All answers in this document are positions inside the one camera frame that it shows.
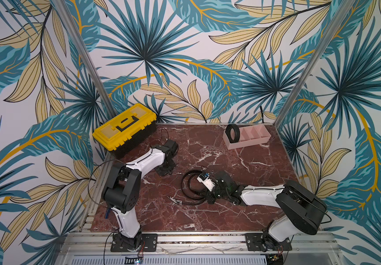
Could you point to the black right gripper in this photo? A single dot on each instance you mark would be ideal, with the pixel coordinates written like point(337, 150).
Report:
point(211, 191)

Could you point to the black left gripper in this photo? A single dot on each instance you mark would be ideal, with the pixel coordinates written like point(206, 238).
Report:
point(164, 173)

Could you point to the long black leather belt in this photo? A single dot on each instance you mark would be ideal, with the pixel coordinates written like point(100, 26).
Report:
point(197, 197)

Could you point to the black belt with buckle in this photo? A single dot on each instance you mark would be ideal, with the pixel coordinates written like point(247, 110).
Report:
point(233, 134)

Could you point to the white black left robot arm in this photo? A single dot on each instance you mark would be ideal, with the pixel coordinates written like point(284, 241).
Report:
point(122, 188)

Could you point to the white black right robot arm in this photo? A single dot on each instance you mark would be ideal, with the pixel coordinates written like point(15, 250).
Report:
point(303, 211)

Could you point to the yellow black toolbox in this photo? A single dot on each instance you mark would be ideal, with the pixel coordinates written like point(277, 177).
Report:
point(127, 130)

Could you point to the pink plastic divided organizer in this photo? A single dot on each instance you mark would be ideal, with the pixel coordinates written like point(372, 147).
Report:
point(250, 136)

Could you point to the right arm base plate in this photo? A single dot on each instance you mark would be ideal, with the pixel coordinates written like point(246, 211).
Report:
point(264, 242)

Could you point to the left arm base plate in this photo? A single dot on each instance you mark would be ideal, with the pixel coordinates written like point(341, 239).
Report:
point(145, 242)

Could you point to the aluminium front rail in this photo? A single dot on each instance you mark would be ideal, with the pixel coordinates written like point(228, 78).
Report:
point(199, 248)

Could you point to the left corner aluminium post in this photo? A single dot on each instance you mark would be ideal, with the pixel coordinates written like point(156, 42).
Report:
point(77, 40)

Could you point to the corner aluminium post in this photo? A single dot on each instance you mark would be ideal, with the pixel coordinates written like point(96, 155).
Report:
point(77, 40)
point(330, 32)

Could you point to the right corner aluminium post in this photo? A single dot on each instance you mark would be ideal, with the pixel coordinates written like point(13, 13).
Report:
point(330, 32)

